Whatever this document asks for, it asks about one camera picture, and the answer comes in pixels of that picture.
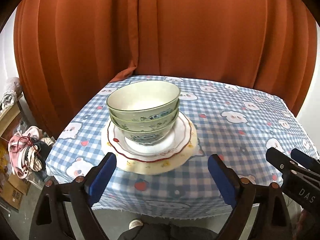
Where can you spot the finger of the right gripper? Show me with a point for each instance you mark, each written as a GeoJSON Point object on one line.
{"type": "Point", "coordinates": [285, 164]}
{"type": "Point", "coordinates": [306, 161]}

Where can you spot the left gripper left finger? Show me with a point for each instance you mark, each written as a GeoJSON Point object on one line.
{"type": "Point", "coordinates": [50, 219]}

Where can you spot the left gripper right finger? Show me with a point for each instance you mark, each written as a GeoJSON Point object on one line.
{"type": "Point", "coordinates": [272, 220]}

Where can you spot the red rimmed white plate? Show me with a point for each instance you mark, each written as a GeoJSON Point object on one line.
{"type": "Point", "coordinates": [173, 143]}

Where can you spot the medium yellow floral plate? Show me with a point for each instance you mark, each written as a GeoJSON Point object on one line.
{"type": "Point", "coordinates": [159, 166]}

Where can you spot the blue patterned white bowl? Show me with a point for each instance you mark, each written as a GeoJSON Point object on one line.
{"type": "Point", "coordinates": [144, 100]}

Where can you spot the cardboard box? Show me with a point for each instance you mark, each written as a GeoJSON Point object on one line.
{"type": "Point", "coordinates": [13, 190]}

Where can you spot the pile of clothes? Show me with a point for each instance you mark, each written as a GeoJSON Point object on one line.
{"type": "Point", "coordinates": [28, 152]}

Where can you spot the white shoe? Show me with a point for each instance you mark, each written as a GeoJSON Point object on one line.
{"type": "Point", "coordinates": [135, 223]}

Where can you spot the wooden shelf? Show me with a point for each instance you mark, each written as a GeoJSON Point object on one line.
{"type": "Point", "coordinates": [9, 114]}

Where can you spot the blue checkered bear tablecloth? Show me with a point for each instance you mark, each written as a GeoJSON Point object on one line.
{"type": "Point", "coordinates": [236, 123]}

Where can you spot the orange curtain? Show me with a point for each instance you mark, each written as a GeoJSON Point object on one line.
{"type": "Point", "coordinates": [67, 50]}

